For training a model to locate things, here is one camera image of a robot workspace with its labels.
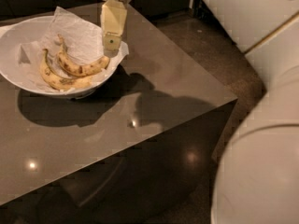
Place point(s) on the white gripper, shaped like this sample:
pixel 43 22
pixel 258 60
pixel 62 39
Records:
pixel 113 17

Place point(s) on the spotted yellow banana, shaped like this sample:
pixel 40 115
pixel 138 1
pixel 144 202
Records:
pixel 61 83
pixel 79 70

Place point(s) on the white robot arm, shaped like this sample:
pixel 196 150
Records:
pixel 258 177

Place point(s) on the white bowl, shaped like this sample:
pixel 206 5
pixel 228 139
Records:
pixel 12 47

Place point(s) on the white paper liner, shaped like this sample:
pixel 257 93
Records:
pixel 81 38

